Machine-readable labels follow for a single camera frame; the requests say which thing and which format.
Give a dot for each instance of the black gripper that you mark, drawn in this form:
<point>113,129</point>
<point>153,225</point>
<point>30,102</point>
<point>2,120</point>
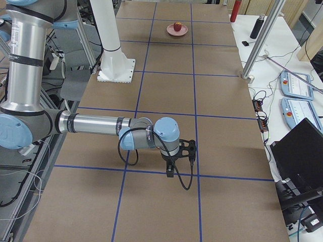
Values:
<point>168,160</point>

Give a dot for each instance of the red apple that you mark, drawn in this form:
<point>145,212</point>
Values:
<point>177,26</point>

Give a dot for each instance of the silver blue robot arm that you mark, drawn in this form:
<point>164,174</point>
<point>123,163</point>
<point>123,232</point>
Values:
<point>24,120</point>

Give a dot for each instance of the pink plate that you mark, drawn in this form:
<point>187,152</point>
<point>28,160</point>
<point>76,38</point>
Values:
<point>171,31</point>

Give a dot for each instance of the lower black usb hub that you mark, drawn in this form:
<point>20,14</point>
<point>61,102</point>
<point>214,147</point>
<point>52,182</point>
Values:
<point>262,125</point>

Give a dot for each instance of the black usb hub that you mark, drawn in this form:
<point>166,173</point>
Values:
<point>262,125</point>
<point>257,104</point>

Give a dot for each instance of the upper black usb hub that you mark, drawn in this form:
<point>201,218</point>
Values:
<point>257,104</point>

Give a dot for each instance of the black laptop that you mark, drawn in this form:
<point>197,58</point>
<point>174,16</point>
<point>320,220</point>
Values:
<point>298,155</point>

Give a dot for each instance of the lower blue teach pendant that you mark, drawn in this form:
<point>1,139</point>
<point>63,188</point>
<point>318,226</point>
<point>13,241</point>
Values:
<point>295,110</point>

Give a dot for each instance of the blue teach pendant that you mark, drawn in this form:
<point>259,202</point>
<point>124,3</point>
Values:
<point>294,87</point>
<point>295,110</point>

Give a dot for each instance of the upper blue teach pendant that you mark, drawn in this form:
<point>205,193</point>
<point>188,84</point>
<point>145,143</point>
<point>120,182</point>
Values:
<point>294,87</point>

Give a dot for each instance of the black water bottle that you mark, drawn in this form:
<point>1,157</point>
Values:
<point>257,26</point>

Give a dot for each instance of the red water bottle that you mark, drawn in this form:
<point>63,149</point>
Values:
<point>235,10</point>

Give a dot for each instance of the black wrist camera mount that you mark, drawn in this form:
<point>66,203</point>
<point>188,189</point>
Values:
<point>187,148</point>

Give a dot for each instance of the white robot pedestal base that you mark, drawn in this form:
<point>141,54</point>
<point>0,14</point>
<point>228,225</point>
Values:
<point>115,66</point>

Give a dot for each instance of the aluminium frame post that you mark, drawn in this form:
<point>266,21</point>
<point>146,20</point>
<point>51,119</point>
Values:
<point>264,33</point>

